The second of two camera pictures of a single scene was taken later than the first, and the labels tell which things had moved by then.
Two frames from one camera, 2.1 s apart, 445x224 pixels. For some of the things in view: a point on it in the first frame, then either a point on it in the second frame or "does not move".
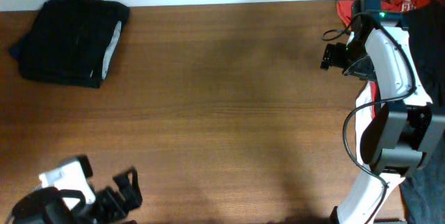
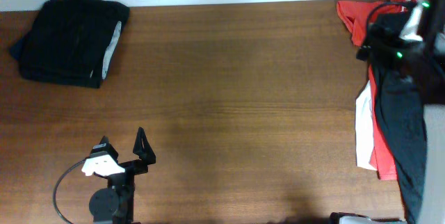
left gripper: x=133 y=197 -> x=144 y=155
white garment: x=363 y=117 does not move
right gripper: x=332 y=57 -> x=388 y=40
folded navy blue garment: x=17 y=51 does not move
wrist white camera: x=74 y=175 -> x=101 y=163
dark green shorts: x=71 y=40 does not move
